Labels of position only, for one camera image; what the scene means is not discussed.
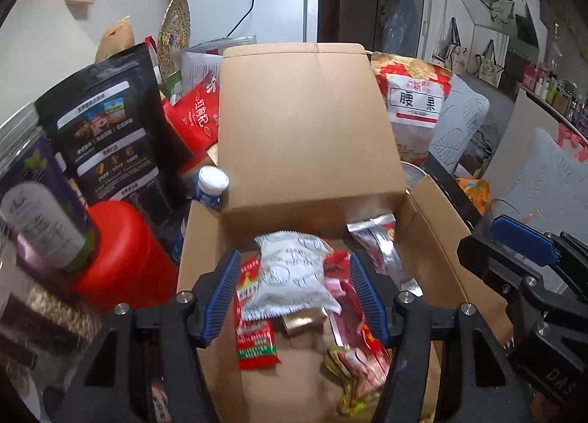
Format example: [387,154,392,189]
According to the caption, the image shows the tote bag black straps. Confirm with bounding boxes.
[432,16,465,72]

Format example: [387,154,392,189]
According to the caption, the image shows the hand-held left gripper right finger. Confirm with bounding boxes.
[348,252,534,423]

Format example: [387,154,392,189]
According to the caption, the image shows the gold rectangular box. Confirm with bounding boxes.
[281,310,325,336]

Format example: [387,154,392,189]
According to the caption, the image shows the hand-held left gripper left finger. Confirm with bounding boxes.
[50,248,242,423]

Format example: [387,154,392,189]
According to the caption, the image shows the clear yellow snack packet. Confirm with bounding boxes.
[324,344,391,415]

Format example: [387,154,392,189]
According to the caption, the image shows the black stand-up pouch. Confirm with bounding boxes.
[34,43,194,222]

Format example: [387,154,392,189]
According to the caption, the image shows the red white nut bag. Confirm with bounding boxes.
[371,52,453,164]

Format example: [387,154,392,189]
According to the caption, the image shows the white cabinet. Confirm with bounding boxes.
[482,90,566,203]

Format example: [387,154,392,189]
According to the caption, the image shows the black power cable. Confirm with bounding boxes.
[225,0,265,38]

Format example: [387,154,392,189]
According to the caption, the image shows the red canister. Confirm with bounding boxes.
[73,200,180,313]

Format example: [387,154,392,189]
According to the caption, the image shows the row of cosmetic bottles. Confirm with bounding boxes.
[524,55,588,130]

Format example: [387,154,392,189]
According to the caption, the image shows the clear plastic container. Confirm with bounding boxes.
[179,36,255,97]

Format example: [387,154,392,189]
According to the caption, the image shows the white fridge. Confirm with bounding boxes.
[181,0,320,49]

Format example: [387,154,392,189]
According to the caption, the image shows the long pink snack packet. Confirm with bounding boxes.
[324,278,368,350]

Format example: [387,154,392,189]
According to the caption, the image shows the brown cardboard box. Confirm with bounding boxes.
[177,43,513,423]

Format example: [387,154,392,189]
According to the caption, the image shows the large grey covered chair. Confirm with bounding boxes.
[503,126,588,235]

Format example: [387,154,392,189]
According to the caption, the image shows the hanging blue plastic bag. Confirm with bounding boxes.
[381,0,419,44]

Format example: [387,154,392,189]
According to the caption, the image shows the orange printed bag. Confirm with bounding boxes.
[457,177,491,215]

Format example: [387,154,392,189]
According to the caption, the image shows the pink bow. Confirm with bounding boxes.
[558,124,588,148]

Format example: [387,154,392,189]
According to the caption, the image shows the metal bowl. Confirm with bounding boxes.
[399,160,426,194]

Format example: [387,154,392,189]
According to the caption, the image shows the white printed snack packet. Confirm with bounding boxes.
[242,231,343,322]

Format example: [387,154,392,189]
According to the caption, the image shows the brown paper bag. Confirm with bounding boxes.
[94,16,136,63]

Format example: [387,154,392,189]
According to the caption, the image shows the silver foil packet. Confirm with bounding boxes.
[347,215,421,297]

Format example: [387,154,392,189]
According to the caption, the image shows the clear jar dark label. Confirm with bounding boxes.
[0,267,104,375]

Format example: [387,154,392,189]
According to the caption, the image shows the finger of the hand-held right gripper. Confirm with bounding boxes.
[488,214,588,295]
[457,234,552,309]

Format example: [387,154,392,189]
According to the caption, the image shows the round woven mat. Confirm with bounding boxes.
[157,0,191,79]

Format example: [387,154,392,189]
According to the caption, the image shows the small grey covered chair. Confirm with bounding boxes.
[427,74,491,171]

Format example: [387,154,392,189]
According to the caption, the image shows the small white-capped blue bottle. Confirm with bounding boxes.
[192,166,230,212]

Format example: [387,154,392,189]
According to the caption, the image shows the jar with white oval label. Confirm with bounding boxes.
[0,101,97,272]

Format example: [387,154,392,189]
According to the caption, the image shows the grey cloth pile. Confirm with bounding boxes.
[469,126,501,162]

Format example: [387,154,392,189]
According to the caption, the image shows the white foam board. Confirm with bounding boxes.
[0,0,99,107]

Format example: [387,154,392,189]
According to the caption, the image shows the red green snack packet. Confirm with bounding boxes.
[235,255,281,369]

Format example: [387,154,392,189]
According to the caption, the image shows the red pouch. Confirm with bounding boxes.
[163,70,221,171]

